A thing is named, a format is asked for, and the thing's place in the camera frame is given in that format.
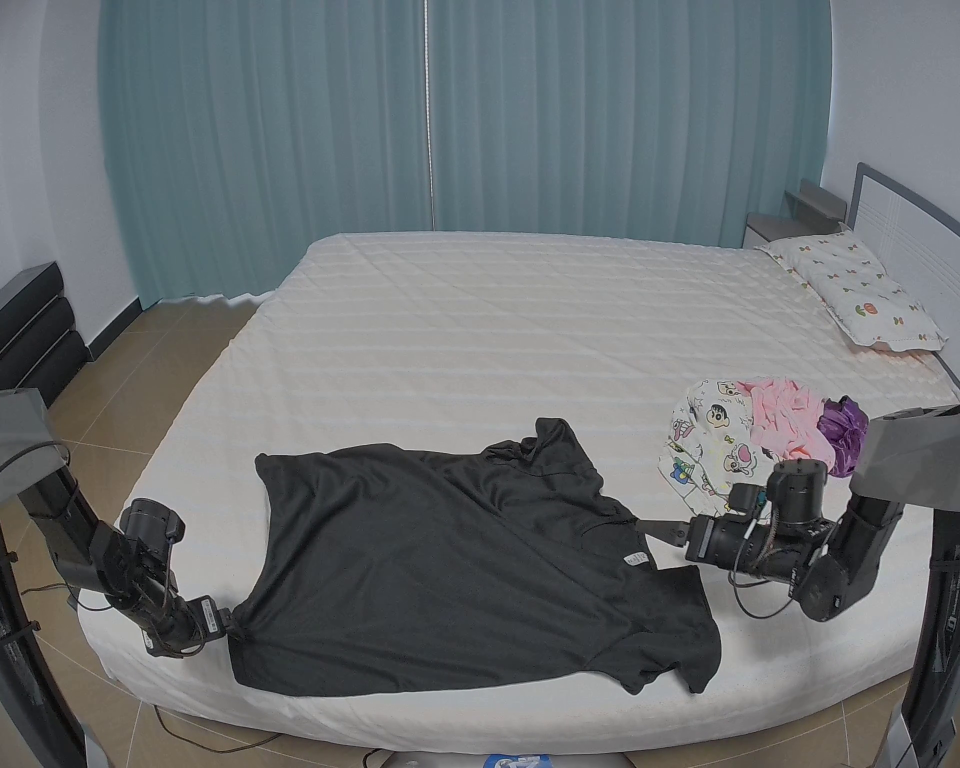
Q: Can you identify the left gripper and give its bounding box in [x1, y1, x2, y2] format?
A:
[141, 596, 237, 663]

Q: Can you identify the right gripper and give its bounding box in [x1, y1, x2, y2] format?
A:
[684, 513, 756, 582]

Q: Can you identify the black T-shirt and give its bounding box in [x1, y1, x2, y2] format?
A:
[228, 417, 723, 695]

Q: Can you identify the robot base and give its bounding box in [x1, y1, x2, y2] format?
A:
[371, 750, 601, 768]

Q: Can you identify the white printed pyjama top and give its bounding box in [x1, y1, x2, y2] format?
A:
[658, 378, 777, 504]

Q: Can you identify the pink garment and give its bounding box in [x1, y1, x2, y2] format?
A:
[735, 377, 837, 462]

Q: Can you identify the purple garment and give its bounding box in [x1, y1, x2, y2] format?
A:
[817, 396, 871, 477]

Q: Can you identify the white printed pillow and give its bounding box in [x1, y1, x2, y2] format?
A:
[753, 228, 948, 352]

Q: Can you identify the dark grey chest of drawers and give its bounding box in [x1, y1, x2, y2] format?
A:
[0, 261, 90, 410]

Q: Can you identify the grey bedside table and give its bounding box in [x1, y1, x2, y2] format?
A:
[744, 178, 849, 249]

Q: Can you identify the blue-green curtain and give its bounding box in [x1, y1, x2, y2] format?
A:
[97, 0, 436, 305]
[427, 0, 834, 249]

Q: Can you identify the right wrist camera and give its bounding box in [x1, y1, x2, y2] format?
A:
[726, 483, 766, 520]

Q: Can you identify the black cable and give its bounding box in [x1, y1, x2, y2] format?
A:
[153, 701, 280, 756]
[731, 543, 800, 620]

